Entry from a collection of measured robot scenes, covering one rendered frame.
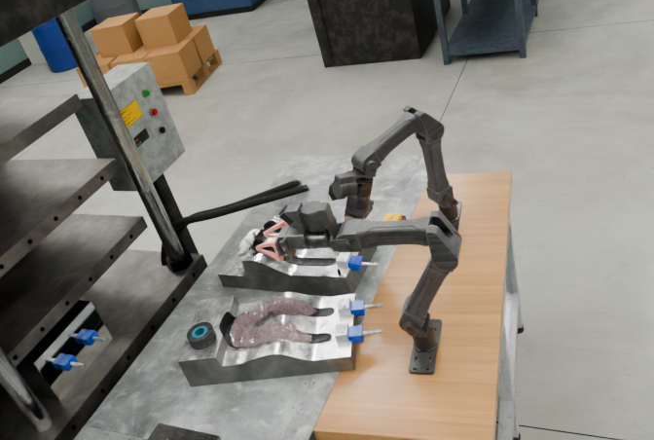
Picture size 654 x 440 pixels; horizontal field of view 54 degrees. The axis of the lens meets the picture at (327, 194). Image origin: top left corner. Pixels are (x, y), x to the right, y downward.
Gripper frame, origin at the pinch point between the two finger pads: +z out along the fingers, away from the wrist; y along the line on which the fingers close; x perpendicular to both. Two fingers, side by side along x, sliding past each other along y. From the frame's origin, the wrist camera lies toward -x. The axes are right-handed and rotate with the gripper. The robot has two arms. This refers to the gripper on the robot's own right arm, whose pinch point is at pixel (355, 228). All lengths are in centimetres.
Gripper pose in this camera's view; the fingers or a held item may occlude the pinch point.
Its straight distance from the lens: 214.7
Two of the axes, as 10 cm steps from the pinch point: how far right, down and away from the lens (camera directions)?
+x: 9.1, 3.1, -2.8
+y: -4.0, 4.7, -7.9
